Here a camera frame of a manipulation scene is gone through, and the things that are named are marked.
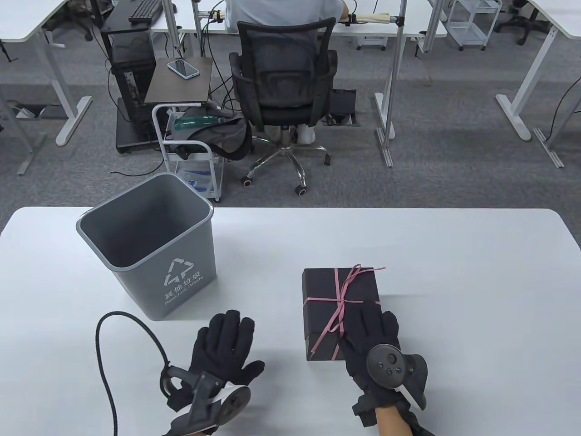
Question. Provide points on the black gift box base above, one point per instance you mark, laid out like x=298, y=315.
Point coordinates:
x=324, y=354

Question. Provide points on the white rolling cart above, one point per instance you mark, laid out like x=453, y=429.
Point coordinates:
x=212, y=175

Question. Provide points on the dark brown side table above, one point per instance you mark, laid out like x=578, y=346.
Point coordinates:
x=181, y=91

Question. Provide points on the person's right forearm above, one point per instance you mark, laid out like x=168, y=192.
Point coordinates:
x=392, y=422

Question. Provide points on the pink ribbon bow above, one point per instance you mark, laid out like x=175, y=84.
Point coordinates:
x=341, y=300

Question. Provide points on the beige rolled bundle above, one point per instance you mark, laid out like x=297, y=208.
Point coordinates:
x=372, y=18

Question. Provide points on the black gift box lid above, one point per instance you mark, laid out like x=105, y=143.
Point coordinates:
x=320, y=286

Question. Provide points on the white office desk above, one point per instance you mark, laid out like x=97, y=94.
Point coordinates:
x=22, y=18
x=422, y=27
x=563, y=13

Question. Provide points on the black keyboard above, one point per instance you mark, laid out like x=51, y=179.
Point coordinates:
x=145, y=11

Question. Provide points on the black floor socket box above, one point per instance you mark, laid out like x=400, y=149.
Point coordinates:
x=342, y=102

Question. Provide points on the person's right hand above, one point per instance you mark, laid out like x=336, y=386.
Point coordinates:
x=370, y=327

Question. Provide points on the black and white hand controller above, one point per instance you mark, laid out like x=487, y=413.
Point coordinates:
x=386, y=363
x=199, y=399

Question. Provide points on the smartphone in blue case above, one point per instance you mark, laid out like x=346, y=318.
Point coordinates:
x=183, y=69

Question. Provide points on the aluminium frame post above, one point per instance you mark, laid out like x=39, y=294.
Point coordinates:
x=395, y=68
x=29, y=156
x=197, y=32
x=551, y=154

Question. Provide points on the grey plastic trash bin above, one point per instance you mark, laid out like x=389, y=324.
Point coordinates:
x=150, y=218

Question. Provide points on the black mesh office chair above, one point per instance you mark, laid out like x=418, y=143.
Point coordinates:
x=281, y=81

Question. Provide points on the white drawer unit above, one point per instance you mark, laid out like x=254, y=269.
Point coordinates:
x=370, y=42

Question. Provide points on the grey backpack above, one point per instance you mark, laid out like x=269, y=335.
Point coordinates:
x=222, y=131

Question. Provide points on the person's left hand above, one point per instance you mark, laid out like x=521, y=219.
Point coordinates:
x=222, y=340

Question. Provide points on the black computer tower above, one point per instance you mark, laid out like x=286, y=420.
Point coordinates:
x=131, y=68

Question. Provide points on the green bottle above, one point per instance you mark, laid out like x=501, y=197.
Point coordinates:
x=195, y=121

